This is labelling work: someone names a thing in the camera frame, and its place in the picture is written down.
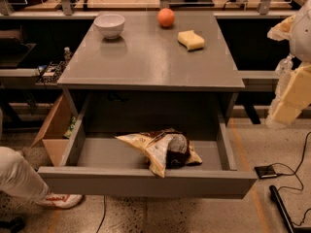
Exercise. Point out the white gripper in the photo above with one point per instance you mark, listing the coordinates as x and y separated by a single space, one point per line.
301 38

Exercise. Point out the brown and yellow chip bag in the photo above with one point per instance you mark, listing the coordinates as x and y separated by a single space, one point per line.
163 149

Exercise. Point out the grey counter cabinet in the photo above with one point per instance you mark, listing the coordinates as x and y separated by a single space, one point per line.
148 57

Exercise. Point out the grey open drawer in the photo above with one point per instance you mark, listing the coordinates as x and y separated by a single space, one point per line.
95 162

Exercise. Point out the clear plastic bottle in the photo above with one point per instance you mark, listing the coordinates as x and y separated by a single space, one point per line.
284 65

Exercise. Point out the yellow sponge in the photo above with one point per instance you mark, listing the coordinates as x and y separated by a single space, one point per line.
191 40

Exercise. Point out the small black floor device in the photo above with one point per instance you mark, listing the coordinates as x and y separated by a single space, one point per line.
265 172

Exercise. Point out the orange fruit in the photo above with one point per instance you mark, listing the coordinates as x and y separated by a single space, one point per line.
165 17

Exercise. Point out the black stand leg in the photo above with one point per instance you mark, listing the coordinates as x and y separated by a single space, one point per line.
277 200

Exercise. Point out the white ceramic bowl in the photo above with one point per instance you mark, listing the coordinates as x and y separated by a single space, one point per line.
110 26

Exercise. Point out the small bottle on shelf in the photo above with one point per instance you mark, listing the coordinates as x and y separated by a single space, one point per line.
67 54

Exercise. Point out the cardboard box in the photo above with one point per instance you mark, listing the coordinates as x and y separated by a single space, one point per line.
51 133

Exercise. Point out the white and red sneaker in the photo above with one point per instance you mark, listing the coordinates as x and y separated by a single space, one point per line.
62 201

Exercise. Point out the person leg in white trousers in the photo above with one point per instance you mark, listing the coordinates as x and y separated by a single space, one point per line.
18 178

